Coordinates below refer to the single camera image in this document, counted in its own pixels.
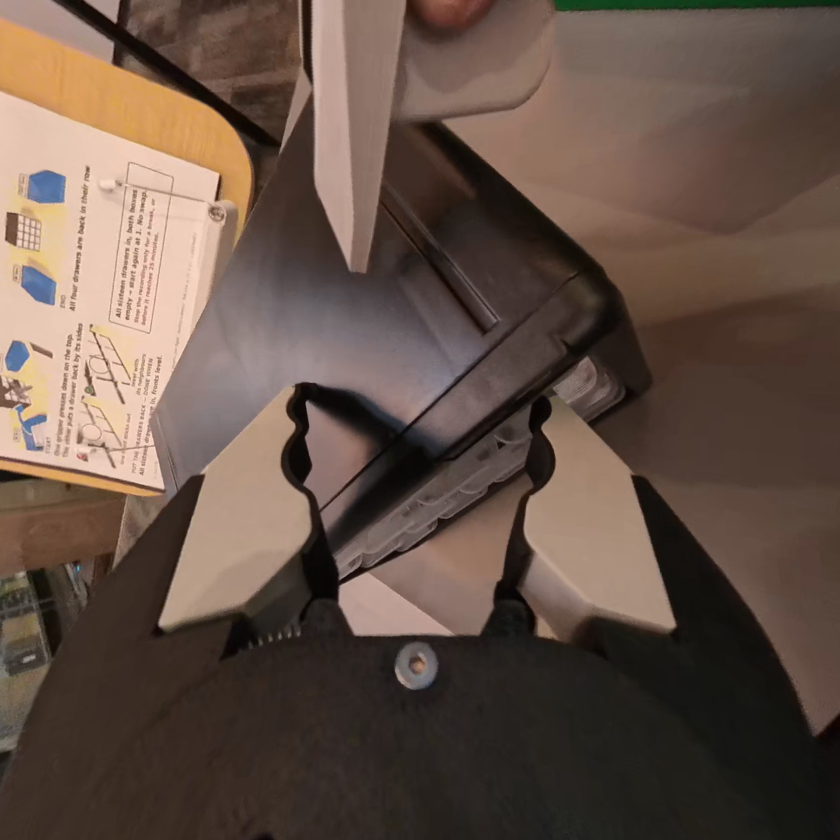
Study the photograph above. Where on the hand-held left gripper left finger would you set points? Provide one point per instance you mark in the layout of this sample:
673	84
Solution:
243	525

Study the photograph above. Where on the black drawer cabinet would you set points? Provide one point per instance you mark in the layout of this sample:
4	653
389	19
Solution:
295	315

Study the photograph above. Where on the person's right hand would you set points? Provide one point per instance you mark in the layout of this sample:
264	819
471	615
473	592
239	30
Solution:
453	12

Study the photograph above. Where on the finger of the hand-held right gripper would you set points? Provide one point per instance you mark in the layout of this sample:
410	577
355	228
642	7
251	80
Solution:
298	111
354	131

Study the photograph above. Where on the row of clear cabinet drawers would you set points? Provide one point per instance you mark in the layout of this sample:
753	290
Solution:
446	505

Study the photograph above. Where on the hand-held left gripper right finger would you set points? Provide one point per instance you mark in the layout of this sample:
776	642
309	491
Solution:
590	525

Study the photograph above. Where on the illustrated instruction poster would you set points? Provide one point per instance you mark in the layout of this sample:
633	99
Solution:
98	295

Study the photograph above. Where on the green plastic bin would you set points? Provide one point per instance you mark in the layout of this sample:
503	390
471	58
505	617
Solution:
689	4

